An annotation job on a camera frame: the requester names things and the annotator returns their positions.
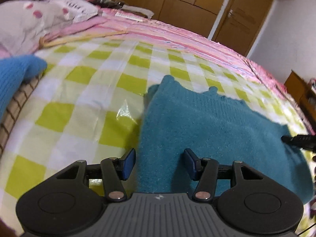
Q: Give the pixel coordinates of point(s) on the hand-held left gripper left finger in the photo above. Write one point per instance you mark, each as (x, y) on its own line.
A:
(128, 164)

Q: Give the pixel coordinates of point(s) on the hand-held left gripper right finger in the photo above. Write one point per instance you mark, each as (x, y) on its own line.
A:
(191, 164)

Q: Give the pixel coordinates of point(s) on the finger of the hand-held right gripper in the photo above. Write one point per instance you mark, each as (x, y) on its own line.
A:
(301, 140)

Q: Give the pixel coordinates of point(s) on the teal fuzzy sweater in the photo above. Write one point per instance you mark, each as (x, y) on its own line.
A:
(209, 123)

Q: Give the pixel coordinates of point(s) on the wooden side cabinet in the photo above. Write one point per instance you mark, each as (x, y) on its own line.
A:
(301, 88)

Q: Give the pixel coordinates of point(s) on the pink floral quilt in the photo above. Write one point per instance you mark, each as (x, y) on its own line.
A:
(279, 86)

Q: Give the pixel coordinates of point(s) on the brown striped folded cloth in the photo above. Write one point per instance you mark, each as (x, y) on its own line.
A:
(14, 113)

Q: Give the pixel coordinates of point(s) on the pink striped bedsheet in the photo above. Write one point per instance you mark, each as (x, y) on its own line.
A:
(172, 37)

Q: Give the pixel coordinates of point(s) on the wooden door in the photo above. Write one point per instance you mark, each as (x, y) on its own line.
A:
(242, 17)

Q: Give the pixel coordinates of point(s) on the blue ribbed sweater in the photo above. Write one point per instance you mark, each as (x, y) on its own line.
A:
(14, 76)

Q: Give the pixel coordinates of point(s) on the grey cloth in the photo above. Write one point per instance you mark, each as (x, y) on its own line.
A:
(138, 10)

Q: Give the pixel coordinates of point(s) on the grey pillow with pink spots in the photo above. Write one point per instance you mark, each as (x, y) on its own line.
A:
(32, 19)

